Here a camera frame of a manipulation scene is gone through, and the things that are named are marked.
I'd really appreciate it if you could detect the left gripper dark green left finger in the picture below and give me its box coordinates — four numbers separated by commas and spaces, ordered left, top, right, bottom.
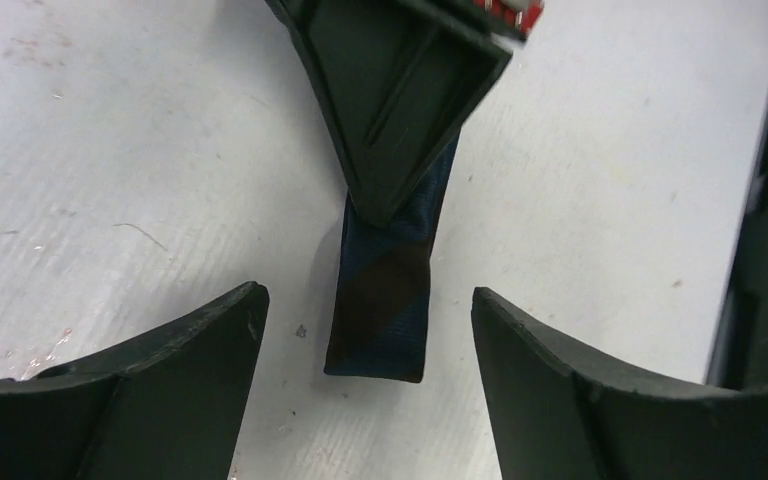
0, 282, 270, 479

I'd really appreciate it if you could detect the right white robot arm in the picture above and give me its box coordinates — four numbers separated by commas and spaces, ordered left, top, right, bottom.
270, 1, 768, 390

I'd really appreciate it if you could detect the blue brown striped tie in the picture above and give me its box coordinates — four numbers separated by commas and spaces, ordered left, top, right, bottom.
323, 138, 459, 383

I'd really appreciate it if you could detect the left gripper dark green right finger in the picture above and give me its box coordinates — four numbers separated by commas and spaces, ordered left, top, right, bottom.
471, 287, 768, 479

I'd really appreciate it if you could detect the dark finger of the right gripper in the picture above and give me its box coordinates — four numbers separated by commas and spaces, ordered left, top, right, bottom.
270, 1, 511, 227

